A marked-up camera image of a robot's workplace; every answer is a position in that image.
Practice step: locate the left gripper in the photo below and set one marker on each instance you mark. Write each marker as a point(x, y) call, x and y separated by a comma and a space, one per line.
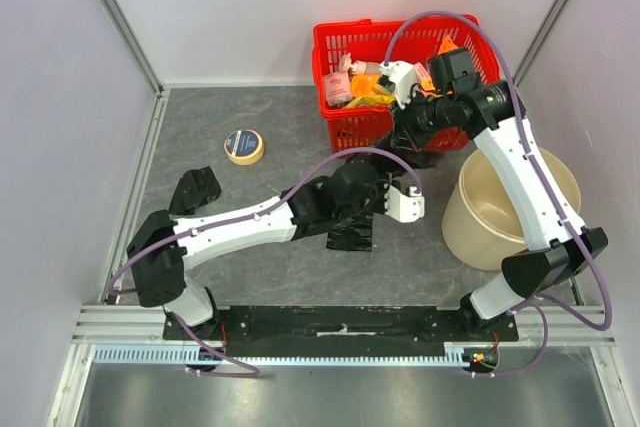
point(383, 186)

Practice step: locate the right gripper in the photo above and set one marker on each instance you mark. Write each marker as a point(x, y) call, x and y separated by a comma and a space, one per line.
point(405, 125)

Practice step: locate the black trash bag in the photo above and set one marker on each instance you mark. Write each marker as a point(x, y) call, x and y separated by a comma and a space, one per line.
point(196, 188)
point(355, 234)

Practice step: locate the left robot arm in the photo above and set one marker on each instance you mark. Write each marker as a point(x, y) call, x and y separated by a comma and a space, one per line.
point(160, 277)

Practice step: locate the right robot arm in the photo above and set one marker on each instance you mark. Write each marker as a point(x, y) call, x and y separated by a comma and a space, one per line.
point(558, 243)

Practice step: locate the beige trash bin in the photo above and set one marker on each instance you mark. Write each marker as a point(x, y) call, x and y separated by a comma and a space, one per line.
point(481, 226)

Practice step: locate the yellow snack bag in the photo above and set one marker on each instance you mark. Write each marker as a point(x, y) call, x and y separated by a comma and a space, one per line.
point(370, 101)

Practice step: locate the pink small packet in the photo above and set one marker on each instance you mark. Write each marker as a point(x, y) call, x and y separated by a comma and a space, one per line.
point(423, 77)

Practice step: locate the red plastic basket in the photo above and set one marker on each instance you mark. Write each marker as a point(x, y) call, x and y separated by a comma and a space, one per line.
point(366, 40)

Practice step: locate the orange snack pack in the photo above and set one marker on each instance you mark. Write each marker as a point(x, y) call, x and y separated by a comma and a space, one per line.
point(363, 85)

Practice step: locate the pink capped bottle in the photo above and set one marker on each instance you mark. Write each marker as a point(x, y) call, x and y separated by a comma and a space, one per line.
point(356, 67)

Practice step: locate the pink pouch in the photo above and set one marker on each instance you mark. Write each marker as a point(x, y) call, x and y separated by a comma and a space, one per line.
point(337, 88)

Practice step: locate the orange carton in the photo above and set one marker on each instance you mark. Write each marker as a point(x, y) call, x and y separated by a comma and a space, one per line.
point(447, 44)

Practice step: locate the masking tape roll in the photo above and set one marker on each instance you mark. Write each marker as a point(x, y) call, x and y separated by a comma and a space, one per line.
point(244, 147)

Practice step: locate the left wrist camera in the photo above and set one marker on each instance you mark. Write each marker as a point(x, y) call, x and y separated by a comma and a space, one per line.
point(404, 206)

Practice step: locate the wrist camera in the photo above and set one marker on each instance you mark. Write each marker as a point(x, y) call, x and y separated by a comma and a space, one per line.
point(397, 79)
point(404, 206)

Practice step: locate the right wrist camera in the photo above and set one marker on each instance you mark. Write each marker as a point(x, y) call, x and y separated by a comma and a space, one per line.
point(397, 79)

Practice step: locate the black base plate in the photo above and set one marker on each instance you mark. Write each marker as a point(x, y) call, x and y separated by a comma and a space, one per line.
point(348, 331)

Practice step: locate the slotted cable duct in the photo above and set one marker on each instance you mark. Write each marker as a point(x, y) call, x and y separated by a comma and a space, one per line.
point(194, 356)

